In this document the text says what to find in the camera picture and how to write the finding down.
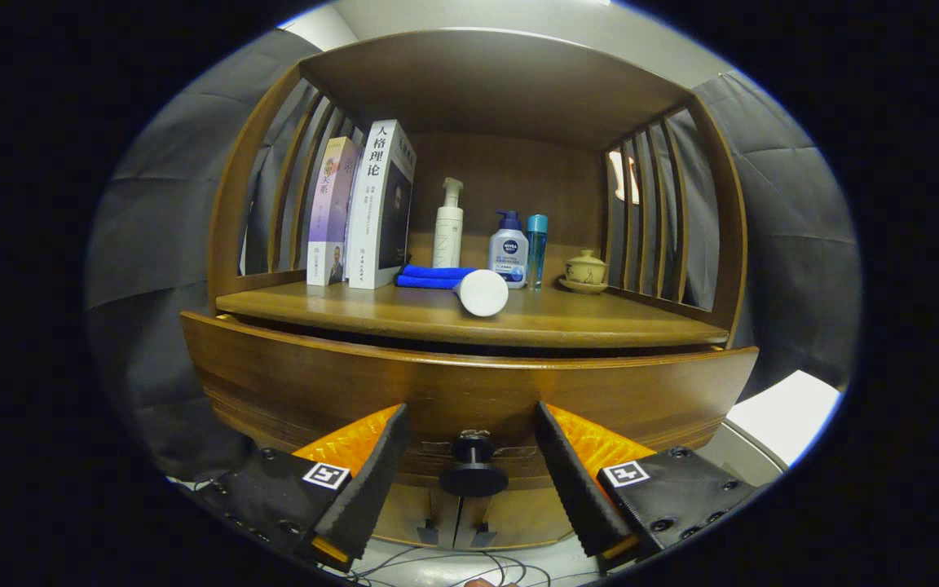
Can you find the purple book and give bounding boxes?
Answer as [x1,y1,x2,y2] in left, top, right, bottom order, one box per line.
[306,136,360,287]

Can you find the black floor cables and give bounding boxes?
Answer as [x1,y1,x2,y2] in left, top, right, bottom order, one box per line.
[347,548,552,587]

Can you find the blue folded cloth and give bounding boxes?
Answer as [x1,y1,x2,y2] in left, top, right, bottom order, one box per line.
[395,264,478,290]

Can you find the white bottle with blue pump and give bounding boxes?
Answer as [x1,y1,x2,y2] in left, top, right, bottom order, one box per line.
[489,210,529,289]

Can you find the brown wooden drawer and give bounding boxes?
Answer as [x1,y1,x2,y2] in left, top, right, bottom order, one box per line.
[180,311,760,490]

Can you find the thick white book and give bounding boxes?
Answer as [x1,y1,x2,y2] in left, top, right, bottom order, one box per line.
[346,119,417,290]

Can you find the white and green tube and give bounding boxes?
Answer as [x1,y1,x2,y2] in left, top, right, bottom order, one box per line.
[453,269,509,318]

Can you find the brown wooden cabinet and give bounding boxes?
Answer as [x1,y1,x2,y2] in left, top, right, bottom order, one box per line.
[207,29,749,551]

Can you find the wooden cabinet door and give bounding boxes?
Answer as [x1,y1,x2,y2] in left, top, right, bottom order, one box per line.
[372,485,461,547]
[457,489,576,549]

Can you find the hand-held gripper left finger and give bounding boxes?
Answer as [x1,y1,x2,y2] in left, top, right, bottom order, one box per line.
[192,404,410,572]

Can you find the white flat surface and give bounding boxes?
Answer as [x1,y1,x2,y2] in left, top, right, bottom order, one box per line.
[726,370,843,467]

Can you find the brown wooden countertop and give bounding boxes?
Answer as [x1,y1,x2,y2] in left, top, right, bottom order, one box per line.
[215,273,731,350]

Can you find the black backdrop cloth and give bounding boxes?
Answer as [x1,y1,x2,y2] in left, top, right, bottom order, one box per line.
[82,29,862,482]

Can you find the black round drawer knob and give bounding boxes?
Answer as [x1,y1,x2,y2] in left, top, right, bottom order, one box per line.
[439,430,509,498]

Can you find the slim teal bottle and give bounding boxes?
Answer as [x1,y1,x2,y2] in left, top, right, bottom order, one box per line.
[527,214,549,290]

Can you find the yellow lidded teacup with saucer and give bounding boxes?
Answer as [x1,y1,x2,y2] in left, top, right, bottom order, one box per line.
[558,249,610,294]

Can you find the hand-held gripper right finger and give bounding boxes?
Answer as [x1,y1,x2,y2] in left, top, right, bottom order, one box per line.
[533,401,764,574]

